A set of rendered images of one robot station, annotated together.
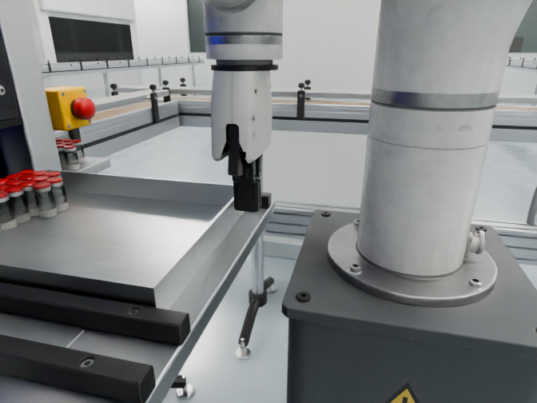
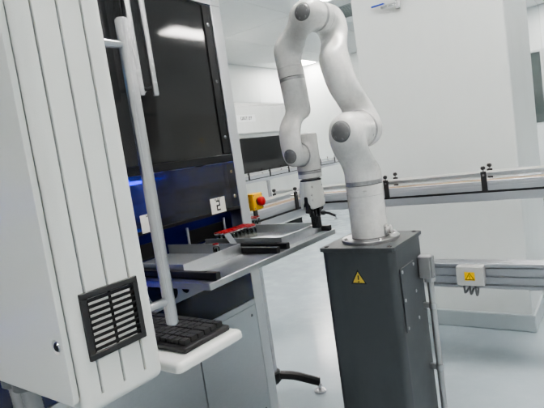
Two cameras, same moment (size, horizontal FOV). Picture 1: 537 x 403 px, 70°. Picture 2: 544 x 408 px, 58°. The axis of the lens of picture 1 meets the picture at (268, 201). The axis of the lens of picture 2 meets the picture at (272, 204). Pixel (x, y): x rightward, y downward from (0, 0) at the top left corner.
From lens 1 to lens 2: 1.31 m
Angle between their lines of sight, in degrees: 27
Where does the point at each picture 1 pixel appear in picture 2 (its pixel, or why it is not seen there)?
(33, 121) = (243, 206)
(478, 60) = (362, 172)
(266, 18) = (312, 166)
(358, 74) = (452, 161)
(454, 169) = (364, 202)
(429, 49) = (349, 172)
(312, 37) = (413, 139)
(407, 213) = (356, 218)
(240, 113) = (307, 193)
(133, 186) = (279, 227)
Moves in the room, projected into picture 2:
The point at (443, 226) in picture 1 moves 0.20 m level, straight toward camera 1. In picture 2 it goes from (367, 221) to (325, 235)
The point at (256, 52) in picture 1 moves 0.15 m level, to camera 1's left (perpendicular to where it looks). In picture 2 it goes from (310, 176) to (270, 180)
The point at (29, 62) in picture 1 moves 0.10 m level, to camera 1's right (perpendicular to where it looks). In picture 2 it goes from (243, 184) to (265, 182)
